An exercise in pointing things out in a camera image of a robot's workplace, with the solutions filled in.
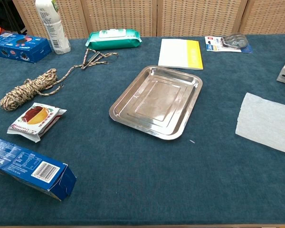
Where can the white paper sheet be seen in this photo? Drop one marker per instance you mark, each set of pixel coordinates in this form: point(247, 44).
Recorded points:
point(263, 121)

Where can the silver metal tray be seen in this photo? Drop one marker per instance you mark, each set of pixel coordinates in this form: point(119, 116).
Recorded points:
point(156, 102)

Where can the white and yellow notebook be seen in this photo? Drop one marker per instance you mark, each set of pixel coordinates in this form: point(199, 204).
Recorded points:
point(175, 53)

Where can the teal table cloth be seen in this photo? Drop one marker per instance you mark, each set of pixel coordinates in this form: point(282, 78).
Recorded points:
point(133, 178)

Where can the green wet wipes pack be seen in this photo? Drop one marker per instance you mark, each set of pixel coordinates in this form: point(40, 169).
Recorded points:
point(114, 41)

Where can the white snack cake packet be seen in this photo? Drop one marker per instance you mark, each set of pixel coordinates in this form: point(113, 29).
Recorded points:
point(35, 121)

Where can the hooks blister pack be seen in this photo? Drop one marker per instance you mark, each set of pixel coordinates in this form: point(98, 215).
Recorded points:
point(228, 44)

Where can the white drink bottle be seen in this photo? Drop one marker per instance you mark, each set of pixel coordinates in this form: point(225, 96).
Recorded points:
point(53, 31)

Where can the blue long box with barcode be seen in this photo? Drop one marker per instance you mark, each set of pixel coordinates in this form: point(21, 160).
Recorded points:
point(26, 164)

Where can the blue cookie box with pictures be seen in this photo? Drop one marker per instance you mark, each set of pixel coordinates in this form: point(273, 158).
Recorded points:
point(21, 47)

